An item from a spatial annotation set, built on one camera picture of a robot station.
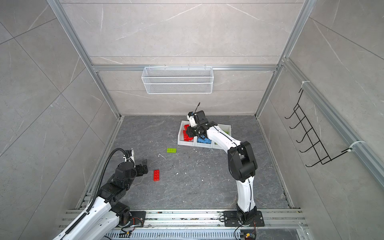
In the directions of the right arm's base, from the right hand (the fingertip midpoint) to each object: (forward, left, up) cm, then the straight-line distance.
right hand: (188, 130), depth 95 cm
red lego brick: (-26, +19, -11) cm, 34 cm away
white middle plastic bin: (-6, -15, -9) cm, 19 cm away
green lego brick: (-8, +12, -11) cm, 18 cm away
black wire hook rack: (-26, -59, +18) cm, 67 cm away
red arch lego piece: (+1, +2, -10) cm, 10 cm away
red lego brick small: (0, +2, +2) cm, 3 cm away
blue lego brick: (-3, -11, -8) cm, 14 cm away
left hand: (-20, +28, +1) cm, 34 cm away
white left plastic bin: (-2, +5, -9) cm, 11 cm away
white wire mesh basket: (+30, +7, +18) cm, 36 cm away
